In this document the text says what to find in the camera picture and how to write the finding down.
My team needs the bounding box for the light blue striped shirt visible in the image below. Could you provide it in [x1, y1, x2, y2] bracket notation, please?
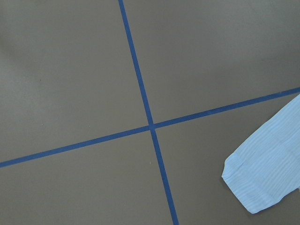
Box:
[222, 96, 300, 214]

